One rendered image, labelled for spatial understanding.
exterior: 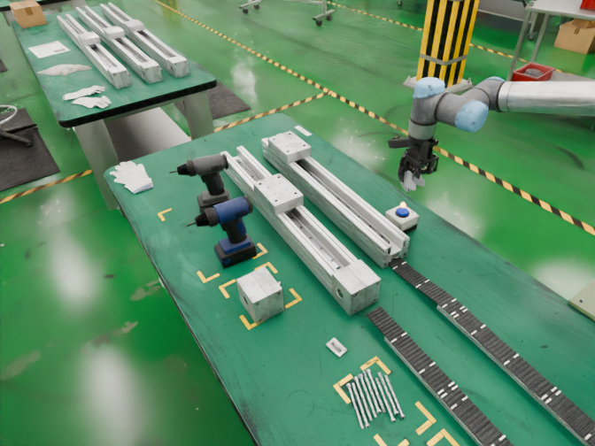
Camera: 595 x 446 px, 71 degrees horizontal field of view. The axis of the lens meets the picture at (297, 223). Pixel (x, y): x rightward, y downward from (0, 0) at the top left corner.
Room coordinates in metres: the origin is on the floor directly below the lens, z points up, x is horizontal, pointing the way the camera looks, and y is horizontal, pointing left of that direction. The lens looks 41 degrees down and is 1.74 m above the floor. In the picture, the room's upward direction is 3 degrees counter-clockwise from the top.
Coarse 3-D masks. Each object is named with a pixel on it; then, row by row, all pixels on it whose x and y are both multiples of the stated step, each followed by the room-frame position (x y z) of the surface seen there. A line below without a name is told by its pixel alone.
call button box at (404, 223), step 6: (390, 210) 1.09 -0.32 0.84; (396, 210) 1.08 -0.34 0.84; (408, 210) 1.08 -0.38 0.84; (390, 216) 1.06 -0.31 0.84; (396, 216) 1.05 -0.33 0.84; (402, 216) 1.05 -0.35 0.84; (408, 216) 1.05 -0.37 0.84; (414, 216) 1.05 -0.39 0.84; (396, 222) 1.03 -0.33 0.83; (402, 222) 1.02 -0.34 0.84; (408, 222) 1.03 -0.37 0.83; (414, 222) 1.04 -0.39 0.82; (402, 228) 1.01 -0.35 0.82; (408, 228) 1.03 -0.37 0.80; (414, 228) 1.04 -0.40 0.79
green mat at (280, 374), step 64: (256, 128) 1.83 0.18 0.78; (128, 192) 1.35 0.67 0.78; (192, 192) 1.33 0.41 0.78; (384, 192) 1.27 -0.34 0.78; (192, 256) 0.97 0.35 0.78; (448, 256) 0.91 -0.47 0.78; (192, 320) 0.71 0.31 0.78; (320, 320) 0.69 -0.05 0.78; (448, 320) 0.67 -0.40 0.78; (512, 320) 0.66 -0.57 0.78; (576, 320) 0.65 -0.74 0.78; (256, 384) 0.51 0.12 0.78; (320, 384) 0.51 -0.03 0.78; (512, 384) 0.48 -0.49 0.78; (576, 384) 0.47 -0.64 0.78
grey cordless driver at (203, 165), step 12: (216, 156) 1.23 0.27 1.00; (180, 168) 1.19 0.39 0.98; (192, 168) 1.19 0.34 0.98; (204, 168) 1.19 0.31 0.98; (216, 168) 1.20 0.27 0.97; (204, 180) 1.21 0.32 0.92; (216, 180) 1.21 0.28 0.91; (204, 192) 1.23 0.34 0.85; (216, 192) 1.21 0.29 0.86; (228, 192) 1.25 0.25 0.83; (204, 204) 1.18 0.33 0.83
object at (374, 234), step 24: (264, 144) 1.55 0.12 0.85; (288, 168) 1.38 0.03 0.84; (312, 168) 1.36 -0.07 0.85; (312, 192) 1.22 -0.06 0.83; (336, 192) 1.21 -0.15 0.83; (336, 216) 1.09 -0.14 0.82; (360, 216) 1.06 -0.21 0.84; (360, 240) 0.97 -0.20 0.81; (384, 240) 0.94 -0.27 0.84; (408, 240) 0.92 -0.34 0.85; (384, 264) 0.89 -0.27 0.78
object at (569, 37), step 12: (12, 12) 4.05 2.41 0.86; (24, 12) 3.89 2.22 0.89; (36, 12) 3.94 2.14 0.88; (24, 24) 3.86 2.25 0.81; (36, 24) 3.92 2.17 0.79; (564, 24) 5.03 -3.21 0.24; (576, 24) 4.96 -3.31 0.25; (588, 24) 4.83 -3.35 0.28; (564, 36) 4.94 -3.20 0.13; (576, 36) 4.83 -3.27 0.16; (588, 36) 4.74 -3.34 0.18; (564, 48) 4.90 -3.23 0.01; (576, 48) 4.79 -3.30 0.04; (588, 48) 4.70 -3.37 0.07
